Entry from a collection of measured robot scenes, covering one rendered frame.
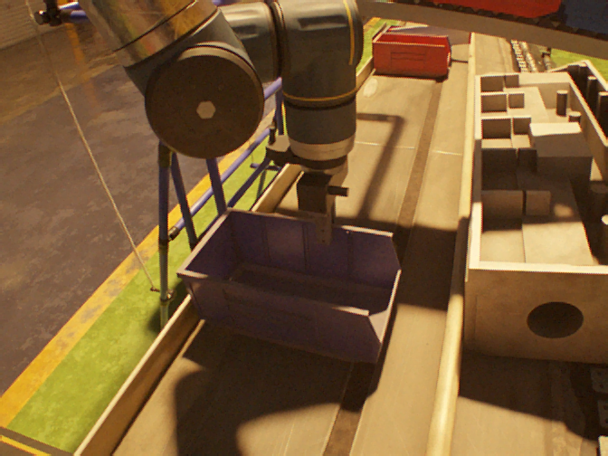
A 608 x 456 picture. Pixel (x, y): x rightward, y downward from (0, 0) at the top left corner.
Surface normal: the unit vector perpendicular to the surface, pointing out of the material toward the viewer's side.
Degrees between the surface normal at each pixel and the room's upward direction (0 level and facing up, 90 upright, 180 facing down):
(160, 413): 3
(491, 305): 90
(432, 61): 92
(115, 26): 102
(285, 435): 0
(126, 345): 0
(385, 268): 88
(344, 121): 90
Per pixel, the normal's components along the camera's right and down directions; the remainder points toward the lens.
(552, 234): -0.22, -0.80
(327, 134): 0.19, 0.59
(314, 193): -0.33, 0.59
